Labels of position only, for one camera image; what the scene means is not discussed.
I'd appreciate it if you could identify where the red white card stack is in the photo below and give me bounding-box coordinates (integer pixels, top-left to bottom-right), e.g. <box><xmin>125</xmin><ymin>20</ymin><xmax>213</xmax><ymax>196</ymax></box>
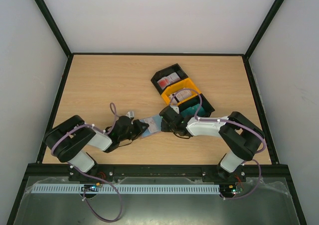
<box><xmin>158</xmin><ymin>72</ymin><xmax>180</xmax><ymax>90</ymax></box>

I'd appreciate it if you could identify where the light blue slotted cable duct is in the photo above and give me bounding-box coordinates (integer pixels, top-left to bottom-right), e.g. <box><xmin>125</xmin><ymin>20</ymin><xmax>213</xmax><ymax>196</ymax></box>
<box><xmin>31</xmin><ymin>184</ymin><xmax>220</xmax><ymax>195</ymax></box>

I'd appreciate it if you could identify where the black bin with red cards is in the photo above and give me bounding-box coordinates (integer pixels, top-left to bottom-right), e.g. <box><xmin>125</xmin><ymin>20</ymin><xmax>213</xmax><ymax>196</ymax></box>
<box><xmin>151</xmin><ymin>64</ymin><xmax>188</xmax><ymax>95</ymax></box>

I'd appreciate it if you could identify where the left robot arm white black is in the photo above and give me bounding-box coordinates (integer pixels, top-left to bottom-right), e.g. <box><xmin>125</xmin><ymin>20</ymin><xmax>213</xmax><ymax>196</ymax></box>
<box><xmin>43</xmin><ymin>115</ymin><xmax>149</xmax><ymax>173</ymax></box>

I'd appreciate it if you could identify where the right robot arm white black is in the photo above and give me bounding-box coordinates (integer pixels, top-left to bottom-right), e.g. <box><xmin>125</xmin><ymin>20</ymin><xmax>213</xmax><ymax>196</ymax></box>
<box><xmin>159</xmin><ymin>106</ymin><xmax>267</xmax><ymax>181</ymax></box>

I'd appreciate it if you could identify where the teal card stack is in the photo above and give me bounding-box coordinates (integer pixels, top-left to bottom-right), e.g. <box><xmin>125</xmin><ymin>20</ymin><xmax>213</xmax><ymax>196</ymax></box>
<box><xmin>180</xmin><ymin>104</ymin><xmax>205</xmax><ymax>116</ymax></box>

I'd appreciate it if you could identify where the brown leather card holder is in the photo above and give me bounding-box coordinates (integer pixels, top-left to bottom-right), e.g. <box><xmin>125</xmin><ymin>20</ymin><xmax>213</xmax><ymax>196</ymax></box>
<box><xmin>140</xmin><ymin>114</ymin><xmax>162</xmax><ymax>138</ymax></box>

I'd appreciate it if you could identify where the white pink credit card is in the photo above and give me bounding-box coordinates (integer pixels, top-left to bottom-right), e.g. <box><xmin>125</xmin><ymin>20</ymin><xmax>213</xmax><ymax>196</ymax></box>
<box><xmin>144</xmin><ymin>117</ymin><xmax>159</xmax><ymax>134</ymax></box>

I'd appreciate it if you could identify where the controller board with leds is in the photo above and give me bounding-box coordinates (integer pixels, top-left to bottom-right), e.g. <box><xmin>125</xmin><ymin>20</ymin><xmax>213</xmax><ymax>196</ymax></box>
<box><xmin>81</xmin><ymin>183</ymin><xmax>103</xmax><ymax>193</ymax></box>
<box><xmin>219</xmin><ymin>185</ymin><xmax>243</xmax><ymax>196</ymax></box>

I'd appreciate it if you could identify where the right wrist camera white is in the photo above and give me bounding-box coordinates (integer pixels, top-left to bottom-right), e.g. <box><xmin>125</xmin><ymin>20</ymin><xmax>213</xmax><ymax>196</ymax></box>
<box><xmin>170</xmin><ymin>105</ymin><xmax>179</xmax><ymax>114</ymax></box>

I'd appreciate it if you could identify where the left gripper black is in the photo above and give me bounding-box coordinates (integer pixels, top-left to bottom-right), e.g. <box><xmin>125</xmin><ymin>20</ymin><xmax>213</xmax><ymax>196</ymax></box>
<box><xmin>119</xmin><ymin>119</ymin><xmax>149</xmax><ymax>142</ymax></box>

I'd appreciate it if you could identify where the right controller board with leds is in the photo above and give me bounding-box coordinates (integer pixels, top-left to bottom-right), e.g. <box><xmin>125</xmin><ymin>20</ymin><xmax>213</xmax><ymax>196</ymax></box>
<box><xmin>219</xmin><ymin>185</ymin><xmax>243</xmax><ymax>196</ymax></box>

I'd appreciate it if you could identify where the left controller board with leds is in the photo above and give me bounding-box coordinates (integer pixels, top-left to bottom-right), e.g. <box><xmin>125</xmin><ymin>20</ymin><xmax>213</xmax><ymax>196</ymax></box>
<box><xmin>81</xmin><ymin>183</ymin><xmax>103</xmax><ymax>193</ymax></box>

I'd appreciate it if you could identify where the black bin with teal cards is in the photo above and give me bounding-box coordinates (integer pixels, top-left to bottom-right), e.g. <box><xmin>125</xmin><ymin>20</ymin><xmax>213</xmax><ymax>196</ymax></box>
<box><xmin>178</xmin><ymin>94</ymin><xmax>215</xmax><ymax>117</ymax></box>

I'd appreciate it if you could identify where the white pink card stack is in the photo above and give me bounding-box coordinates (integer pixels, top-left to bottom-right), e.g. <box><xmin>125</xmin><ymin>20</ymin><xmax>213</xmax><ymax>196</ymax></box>
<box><xmin>168</xmin><ymin>88</ymin><xmax>193</xmax><ymax>106</ymax></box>

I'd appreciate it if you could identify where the black aluminium frame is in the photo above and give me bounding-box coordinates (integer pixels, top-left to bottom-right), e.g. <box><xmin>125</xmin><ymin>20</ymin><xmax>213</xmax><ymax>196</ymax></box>
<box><xmin>6</xmin><ymin>0</ymin><xmax>309</xmax><ymax>225</ymax></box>

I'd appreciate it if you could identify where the yellow plastic bin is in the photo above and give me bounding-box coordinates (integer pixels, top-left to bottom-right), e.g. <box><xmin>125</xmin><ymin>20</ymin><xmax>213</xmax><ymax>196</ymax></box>
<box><xmin>160</xmin><ymin>78</ymin><xmax>201</xmax><ymax>106</ymax></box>

